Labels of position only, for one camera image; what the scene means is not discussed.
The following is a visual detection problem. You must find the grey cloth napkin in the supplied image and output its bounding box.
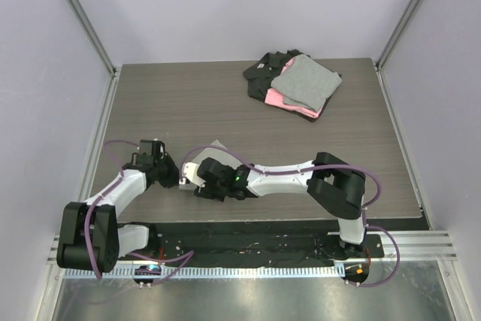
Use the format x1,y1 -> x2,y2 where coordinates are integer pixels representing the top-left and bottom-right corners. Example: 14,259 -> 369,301
181,140 -> 241,170

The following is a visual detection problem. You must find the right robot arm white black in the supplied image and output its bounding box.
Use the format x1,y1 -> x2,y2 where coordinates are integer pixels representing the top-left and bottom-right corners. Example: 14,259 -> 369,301
182,153 -> 367,259

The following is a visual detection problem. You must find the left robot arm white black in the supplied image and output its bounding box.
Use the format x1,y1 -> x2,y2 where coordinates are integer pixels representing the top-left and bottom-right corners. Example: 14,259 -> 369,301
56,140 -> 179,278

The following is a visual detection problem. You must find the pink folded shirt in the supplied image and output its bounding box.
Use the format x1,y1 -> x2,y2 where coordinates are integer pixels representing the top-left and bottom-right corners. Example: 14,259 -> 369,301
265,54 -> 330,118

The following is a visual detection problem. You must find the black polo shirt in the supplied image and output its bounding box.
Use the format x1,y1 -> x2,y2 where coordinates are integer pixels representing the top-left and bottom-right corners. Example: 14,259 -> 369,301
243,50 -> 330,123

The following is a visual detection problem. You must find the grey folded shirt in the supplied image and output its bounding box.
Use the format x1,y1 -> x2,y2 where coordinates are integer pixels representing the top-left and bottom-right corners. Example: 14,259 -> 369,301
271,54 -> 342,112

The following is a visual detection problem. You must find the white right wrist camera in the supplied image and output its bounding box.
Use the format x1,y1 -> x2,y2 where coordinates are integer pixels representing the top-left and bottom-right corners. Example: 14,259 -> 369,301
179,162 -> 205,190

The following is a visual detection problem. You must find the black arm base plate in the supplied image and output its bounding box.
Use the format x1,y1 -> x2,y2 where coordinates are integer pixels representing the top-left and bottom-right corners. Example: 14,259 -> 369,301
116,219 -> 384,268

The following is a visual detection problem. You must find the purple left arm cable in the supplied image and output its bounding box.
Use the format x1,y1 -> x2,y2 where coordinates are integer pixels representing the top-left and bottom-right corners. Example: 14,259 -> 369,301
84,139 -> 195,286

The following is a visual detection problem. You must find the white slotted cable duct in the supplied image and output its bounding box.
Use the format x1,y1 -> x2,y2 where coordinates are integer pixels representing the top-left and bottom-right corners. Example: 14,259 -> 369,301
65,265 -> 346,280

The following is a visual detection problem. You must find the aluminium front rail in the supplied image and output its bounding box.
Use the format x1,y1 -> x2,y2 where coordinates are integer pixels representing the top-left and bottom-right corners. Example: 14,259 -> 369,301
47,230 -> 458,264

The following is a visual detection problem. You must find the left aluminium frame post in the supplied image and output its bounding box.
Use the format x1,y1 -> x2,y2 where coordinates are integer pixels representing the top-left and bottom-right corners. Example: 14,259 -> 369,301
43,0 -> 118,76

